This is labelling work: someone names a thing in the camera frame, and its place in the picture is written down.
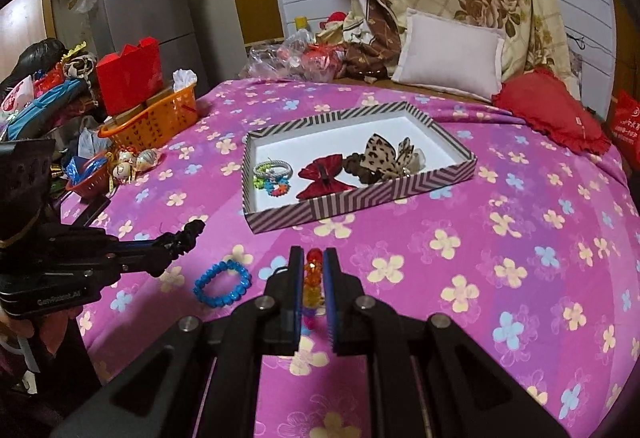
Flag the colourful bead bracelet in tray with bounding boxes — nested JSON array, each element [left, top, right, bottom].
[[252, 174, 292, 199]]

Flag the clear plastic bag pile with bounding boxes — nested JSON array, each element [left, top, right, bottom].
[[239, 29, 345, 83]]

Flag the black white rope bracelet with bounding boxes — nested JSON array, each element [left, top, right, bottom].
[[252, 157, 294, 181]]

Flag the red small bowl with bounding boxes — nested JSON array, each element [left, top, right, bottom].
[[65, 152, 110, 199]]

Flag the brown fabric scrunchie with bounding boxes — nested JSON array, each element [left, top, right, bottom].
[[343, 153, 382, 185]]

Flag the red shopping bag right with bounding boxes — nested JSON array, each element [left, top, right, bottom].
[[610, 90, 640, 172]]

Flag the grey refrigerator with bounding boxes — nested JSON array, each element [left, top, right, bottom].
[[88, 0, 210, 96]]

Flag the orange plastic basket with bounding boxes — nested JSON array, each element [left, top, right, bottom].
[[98, 84, 198, 152]]

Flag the painted egg ornaments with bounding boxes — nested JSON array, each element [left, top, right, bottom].
[[110, 149, 160, 184]]

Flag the santa plush toy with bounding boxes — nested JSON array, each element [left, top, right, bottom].
[[319, 11, 347, 36]]

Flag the red paper bag left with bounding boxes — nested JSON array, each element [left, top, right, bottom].
[[96, 37, 163, 116]]

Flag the leopard print hair bow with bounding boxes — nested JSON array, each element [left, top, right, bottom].
[[360, 133, 426, 181]]

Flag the striped white tray box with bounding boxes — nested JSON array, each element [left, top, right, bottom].
[[242, 102, 477, 233]]

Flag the white small pillow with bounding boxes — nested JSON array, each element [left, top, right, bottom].
[[392, 8, 504, 102]]

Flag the blue bead bracelet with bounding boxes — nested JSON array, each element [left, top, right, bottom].
[[192, 259, 254, 310]]

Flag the person's left hand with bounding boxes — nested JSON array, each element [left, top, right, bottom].
[[0, 306, 84, 354]]

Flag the red ruffled cushion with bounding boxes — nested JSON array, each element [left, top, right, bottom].
[[491, 67, 611, 155]]

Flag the pink floral bedspread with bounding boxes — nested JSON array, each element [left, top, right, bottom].
[[78, 80, 639, 437]]

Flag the orange bead bracelet with charm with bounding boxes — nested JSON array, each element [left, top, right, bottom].
[[300, 246, 327, 334]]

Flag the red satin hair bow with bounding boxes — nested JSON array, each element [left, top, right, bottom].
[[296, 154, 355, 201]]

